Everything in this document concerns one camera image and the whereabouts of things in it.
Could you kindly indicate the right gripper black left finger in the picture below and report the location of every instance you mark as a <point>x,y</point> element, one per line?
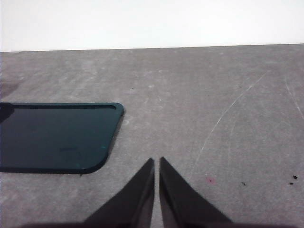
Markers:
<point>133,204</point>

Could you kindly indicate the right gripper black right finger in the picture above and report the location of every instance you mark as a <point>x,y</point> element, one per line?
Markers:
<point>180,204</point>

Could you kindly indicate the dark green rectangular tray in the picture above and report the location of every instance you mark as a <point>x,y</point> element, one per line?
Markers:
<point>59,137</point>

